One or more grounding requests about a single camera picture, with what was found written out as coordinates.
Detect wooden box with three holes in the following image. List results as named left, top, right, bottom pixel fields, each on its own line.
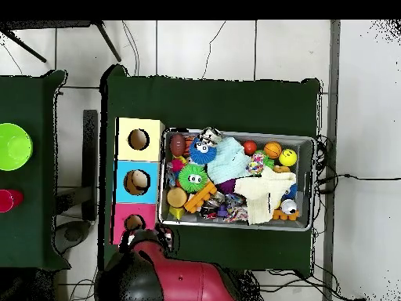
left=110, top=117, right=166, bottom=245

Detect clear mesh bin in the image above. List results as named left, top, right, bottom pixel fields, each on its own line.
left=157, top=127, right=316, bottom=232

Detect green spiky toy with eyes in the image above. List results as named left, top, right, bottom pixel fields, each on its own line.
left=178, top=163, right=209, bottom=194

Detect blue spiky toy with eyes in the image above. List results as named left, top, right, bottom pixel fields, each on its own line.
left=188, top=136, right=218, bottom=165

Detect light blue cloth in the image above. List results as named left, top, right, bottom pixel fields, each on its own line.
left=206, top=136, right=252, bottom=185

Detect orange toothed toy block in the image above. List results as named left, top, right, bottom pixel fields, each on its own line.
left=183, top=180, right=218, bottom=214

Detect crushed silver drink can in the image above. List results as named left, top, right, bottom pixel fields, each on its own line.
left=199, top=126, right=224, bottom=147

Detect brown toy football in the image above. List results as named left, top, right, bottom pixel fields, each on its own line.
left=169, top=133, right=188, bottom=158

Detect small red-orange ball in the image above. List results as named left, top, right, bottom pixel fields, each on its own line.
left=242, top=140, right=258, bottom=157

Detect dark green table cloth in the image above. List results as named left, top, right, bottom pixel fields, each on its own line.
left=98, top=63, right=322, bottom=277
left=0, top=69, right=71, bottom=272

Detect cream cloth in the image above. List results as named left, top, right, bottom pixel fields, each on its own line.
left=233, top=165, right=297, bottom=226

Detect orange toy basketball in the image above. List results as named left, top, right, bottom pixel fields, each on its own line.
left=263, top=141, right=283, bottom=160

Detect yellow smiley ball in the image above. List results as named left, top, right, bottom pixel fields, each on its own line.
left=278, top=148, right=298, bottom=168

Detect black flat stand bar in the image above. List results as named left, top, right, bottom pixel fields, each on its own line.
left=81, top=109, right=99, bottom=222

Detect grey round stand base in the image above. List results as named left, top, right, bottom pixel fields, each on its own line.
left=54, top=220, right=92, bottom=255

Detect black tripod stand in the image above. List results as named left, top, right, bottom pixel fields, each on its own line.
left=0, top=20, right=122, bottom=63

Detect lime green plastic bowl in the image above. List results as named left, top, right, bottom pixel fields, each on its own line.
left=0, top=122, right=34, bottom=172

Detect pink-red plastic cup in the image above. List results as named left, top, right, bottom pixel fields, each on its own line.
left=0, top=189, right=25, bottom=213

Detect black power cable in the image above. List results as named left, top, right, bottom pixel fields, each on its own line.
left=312, top=134, right=401, bottom=195

